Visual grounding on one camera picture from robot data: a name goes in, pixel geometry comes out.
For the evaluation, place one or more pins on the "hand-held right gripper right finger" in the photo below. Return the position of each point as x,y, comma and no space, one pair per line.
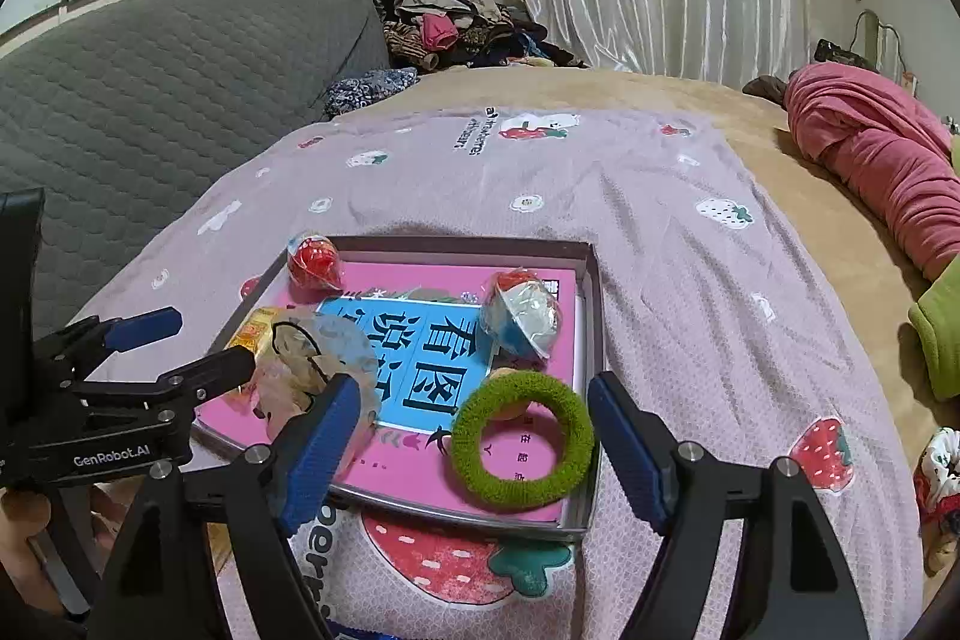
626,452

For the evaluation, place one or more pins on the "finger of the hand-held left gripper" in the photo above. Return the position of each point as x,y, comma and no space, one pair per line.
142,325
202,374

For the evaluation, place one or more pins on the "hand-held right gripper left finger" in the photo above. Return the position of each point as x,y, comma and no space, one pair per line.
322,452

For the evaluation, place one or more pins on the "yellow snack packet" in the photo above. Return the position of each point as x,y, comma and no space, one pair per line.
251,331

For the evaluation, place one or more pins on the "grey shallow box tray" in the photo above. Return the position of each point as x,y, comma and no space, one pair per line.
592,385

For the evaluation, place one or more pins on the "beige organza scrunchie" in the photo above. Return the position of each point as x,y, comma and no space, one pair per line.
337,340

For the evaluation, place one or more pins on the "person's left hand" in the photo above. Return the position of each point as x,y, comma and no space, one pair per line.
19,524

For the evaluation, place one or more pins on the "pink children's book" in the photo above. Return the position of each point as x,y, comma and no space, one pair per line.
420,340

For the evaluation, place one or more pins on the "red toy egg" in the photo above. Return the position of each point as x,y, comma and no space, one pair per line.
313,265

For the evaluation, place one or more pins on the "blue and white toy egg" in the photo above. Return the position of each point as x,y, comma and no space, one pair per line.
521,314

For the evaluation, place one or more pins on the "purple strawberry print blanket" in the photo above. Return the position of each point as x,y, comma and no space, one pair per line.
675,280

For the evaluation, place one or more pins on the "grey quilted headboard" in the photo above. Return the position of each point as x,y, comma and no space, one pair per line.
150,108

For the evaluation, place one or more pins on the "white red floral cloth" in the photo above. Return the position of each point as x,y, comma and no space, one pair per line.
937,475

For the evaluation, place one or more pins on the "blue patterned cloth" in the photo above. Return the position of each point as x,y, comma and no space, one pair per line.
367,89

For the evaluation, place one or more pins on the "green fleece blanket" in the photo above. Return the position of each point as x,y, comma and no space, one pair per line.
937,340

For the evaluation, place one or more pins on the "dark brown cloth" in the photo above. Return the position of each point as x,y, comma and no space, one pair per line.
765,87

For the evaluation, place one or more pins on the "pink quilt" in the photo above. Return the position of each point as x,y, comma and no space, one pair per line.
862,138

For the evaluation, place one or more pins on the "pile of clothes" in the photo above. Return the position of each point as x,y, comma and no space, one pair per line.
465,21

